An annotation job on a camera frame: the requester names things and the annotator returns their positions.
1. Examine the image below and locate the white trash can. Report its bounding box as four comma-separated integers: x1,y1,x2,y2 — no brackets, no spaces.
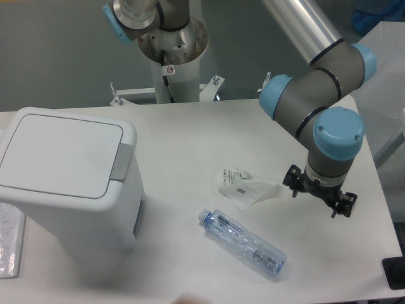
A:
1,107,144,249

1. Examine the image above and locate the clear plastic bottle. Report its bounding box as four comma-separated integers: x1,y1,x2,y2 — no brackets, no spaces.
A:
198,209,287,277

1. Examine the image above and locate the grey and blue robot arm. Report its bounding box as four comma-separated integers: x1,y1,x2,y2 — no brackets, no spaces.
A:
103,1,377,217

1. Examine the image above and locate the blue plastic bag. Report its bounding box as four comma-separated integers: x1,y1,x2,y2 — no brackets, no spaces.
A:
351,1,404,35

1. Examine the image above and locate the crumpled clear plastic wrapper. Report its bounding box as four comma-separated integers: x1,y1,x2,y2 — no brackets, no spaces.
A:
216,167,282,211

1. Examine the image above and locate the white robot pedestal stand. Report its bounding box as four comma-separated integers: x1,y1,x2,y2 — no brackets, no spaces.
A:
111,17,225,106

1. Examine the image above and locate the black device at edge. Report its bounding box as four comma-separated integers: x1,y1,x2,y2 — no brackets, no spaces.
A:
382,256,404,290

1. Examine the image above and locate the black cable on pedestal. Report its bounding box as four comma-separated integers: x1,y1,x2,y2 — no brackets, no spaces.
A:
160,49,175,104

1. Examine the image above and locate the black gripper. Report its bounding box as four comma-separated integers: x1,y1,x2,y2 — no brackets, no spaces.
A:
282,165,358,219

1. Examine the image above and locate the paper sheet in sleeve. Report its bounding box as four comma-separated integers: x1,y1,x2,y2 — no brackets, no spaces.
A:
1,203,26,279

